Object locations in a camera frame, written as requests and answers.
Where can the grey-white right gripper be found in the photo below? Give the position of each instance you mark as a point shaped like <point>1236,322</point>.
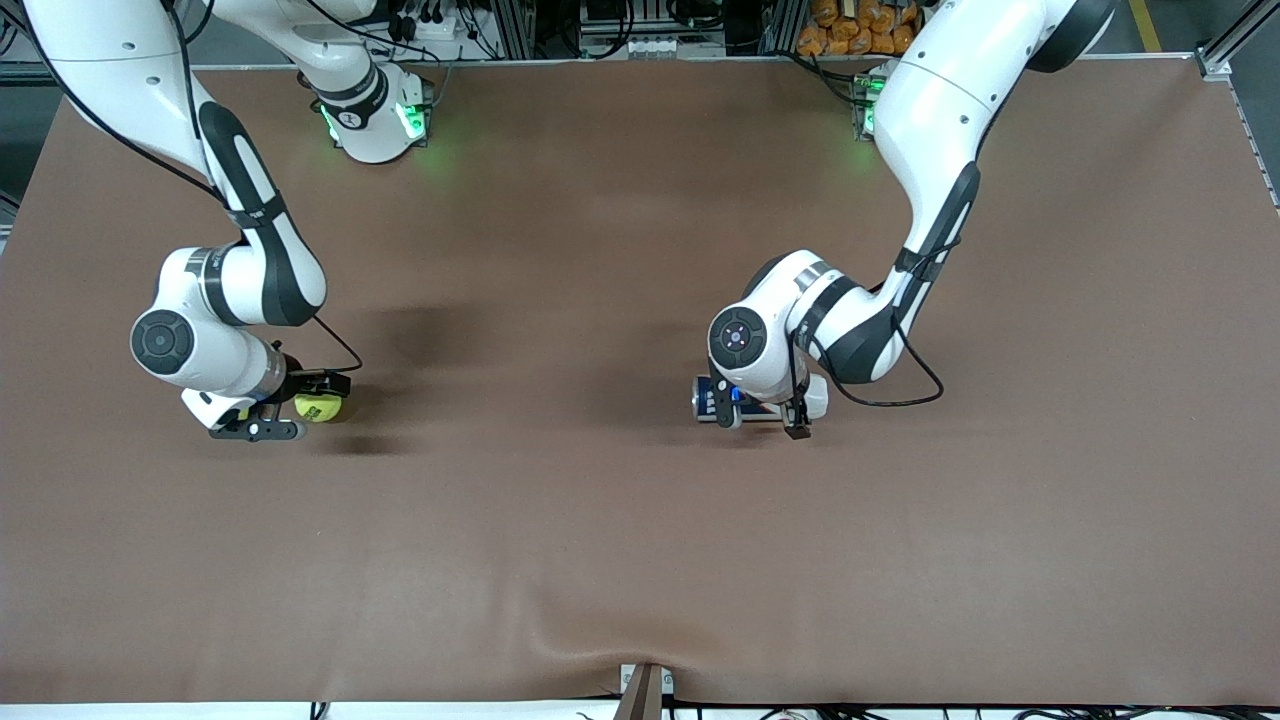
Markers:
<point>303,383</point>

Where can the white blue tennis ball can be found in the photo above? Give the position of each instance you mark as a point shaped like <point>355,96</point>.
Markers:
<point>815,395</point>

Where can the yellow tennis ball black print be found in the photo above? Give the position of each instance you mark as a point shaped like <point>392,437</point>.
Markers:
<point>320,408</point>

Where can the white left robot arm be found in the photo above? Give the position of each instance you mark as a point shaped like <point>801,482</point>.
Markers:
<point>930,110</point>

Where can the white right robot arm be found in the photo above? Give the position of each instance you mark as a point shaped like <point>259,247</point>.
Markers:
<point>260,270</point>

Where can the brown table mat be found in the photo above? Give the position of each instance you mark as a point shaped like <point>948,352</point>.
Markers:
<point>600,550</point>

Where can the metal mat clamp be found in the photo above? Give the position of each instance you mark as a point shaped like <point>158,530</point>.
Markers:
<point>645,695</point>

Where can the small white power strip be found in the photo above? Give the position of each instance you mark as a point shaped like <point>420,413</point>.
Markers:
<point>650,47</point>

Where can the orange packets pile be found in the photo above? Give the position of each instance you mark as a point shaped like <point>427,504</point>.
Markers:
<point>850,35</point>

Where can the white power strip black plugs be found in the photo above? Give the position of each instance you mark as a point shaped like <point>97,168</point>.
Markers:
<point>440,28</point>

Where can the aluminium frame upright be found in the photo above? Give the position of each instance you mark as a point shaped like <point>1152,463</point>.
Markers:
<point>780,25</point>
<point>515,30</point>

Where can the aluminium frame profile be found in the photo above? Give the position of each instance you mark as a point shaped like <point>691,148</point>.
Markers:
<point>20,72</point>
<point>1235,35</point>

